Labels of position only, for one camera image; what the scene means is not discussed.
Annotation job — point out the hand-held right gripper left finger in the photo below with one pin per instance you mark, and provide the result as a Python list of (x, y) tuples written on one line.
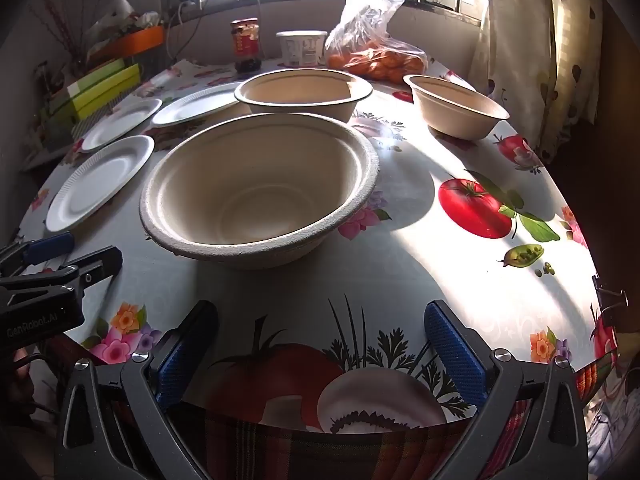
[(175, 365)]

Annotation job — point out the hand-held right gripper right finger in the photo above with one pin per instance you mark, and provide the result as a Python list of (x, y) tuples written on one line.
[(457, 357)]

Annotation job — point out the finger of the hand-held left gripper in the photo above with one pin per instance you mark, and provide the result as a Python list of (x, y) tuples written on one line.
[(97, 267), (47, 249)]

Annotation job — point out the white foam plate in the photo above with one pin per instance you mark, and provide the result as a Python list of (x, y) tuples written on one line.
[(195, 102), (100, 182), (120, 122)]

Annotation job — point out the large beige paper bowl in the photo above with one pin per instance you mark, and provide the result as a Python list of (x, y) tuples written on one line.
[(300, 92), (260, 195)]

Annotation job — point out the small beige paper bowl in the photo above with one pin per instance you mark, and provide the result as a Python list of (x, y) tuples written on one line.
[(455, 110)]

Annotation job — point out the fruit print tablecloth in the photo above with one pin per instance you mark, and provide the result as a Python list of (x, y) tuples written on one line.
[(450, 270)]

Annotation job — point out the plaid cloth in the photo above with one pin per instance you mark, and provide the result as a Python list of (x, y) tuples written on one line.
[(300, 455)]

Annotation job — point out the black binder clip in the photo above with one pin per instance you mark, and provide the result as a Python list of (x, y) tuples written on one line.
[(607, 294)]

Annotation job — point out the green cardboard box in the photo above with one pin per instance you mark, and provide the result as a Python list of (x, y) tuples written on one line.
[(107, 89)]

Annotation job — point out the white and green flat box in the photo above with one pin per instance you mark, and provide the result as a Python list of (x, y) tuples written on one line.
[(92, 72)]

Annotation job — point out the orange plastic tray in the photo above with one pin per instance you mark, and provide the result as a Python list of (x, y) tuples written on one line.
[(132, 42)]

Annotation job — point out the dry twig bunch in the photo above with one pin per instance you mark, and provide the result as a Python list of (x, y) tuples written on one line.
[(65, 25)]

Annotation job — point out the crumpled white plastic bag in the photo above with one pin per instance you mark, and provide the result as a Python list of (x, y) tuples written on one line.
[(127, 12)]

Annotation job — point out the red label sauce jar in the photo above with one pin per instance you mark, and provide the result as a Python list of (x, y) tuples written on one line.
[(246, 45)]

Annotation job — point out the white plastic tub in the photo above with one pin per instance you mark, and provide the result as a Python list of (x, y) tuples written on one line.
[(301, 49)]

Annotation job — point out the plastic bag of oranges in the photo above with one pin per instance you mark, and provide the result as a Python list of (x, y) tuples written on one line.
[(380, 55)]

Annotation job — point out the cream patterned curtain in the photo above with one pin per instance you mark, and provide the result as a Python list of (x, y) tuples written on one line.
[(535, 50)]

